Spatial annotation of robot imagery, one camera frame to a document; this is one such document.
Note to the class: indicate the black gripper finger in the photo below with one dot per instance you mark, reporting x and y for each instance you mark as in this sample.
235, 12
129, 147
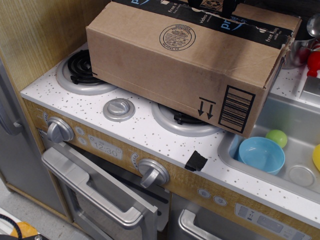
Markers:
228, 7
194, 3

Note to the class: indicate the large brown cardboard box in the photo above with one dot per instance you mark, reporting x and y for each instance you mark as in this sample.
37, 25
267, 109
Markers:
195, 61

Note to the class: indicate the stainless steel pot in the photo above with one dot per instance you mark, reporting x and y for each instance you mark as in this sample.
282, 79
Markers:
300, 48

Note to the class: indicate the silver metal ladle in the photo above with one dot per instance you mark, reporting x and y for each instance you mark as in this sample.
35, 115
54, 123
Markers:
313, 26

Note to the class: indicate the red toy object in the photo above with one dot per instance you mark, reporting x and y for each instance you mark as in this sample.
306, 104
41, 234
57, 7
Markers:
313, 63

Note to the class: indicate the right black stove burner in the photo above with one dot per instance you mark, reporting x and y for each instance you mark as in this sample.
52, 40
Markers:
180, 123

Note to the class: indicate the black stove burner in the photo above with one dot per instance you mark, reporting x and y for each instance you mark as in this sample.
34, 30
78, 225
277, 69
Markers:
180, 123
74, 74

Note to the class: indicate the silver round countertop knob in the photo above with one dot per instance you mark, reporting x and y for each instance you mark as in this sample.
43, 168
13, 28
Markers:
118, 110

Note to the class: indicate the left black stove burner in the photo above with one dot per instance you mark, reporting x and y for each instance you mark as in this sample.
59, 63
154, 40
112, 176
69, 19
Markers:
74, 74

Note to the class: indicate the silver toy sink basin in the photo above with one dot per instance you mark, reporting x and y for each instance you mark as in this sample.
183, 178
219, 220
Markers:
301, 123

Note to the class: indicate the green plastic ball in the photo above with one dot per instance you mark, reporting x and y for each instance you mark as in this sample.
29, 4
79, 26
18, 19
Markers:
278, 137

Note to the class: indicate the light blue plastic bowl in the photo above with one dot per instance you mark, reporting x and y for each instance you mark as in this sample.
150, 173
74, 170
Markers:
261, 153

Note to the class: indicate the black tape piece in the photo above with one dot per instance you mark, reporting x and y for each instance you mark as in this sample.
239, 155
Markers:
196, 162

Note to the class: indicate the yellow plastic toy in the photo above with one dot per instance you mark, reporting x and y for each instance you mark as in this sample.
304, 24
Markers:
316, 156

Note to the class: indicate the right silver oven knob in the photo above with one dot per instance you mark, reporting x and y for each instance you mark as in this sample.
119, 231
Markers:
152, 173

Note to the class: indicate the silver oven knob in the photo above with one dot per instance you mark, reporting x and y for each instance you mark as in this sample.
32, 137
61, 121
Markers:
59, 131
152, 173

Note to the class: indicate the left silver oven knob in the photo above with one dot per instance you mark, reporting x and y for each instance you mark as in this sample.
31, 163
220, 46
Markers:
59, 131

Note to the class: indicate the silver dishwasher door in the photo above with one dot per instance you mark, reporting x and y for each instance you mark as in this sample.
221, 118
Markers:
189, 221

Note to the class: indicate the silver oven door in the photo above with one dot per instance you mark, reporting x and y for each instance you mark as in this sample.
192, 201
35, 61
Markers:
100, 204

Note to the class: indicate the grey toy refrigerator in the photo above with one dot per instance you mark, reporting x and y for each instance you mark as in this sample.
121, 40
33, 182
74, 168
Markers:
21, 168

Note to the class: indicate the orange yellow object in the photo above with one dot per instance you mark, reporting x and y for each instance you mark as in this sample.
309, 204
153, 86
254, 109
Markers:
26, 229

